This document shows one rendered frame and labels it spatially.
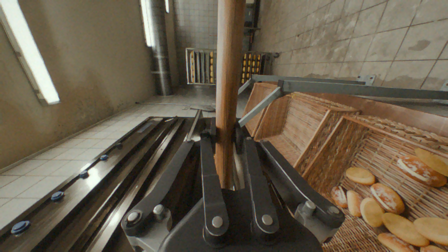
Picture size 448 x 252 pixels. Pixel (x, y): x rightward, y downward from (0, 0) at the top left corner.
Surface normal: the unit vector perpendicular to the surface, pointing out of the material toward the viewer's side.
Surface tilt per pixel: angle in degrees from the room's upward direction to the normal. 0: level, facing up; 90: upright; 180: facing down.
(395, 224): 50
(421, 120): 0
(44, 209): 90
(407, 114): 0
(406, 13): 0
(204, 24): 90
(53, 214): 90
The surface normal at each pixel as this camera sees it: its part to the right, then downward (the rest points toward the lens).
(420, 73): -1.00, -0.02
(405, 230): -0.62, -0.77
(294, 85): 0.06, 0.41
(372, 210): -0.57, -0.15
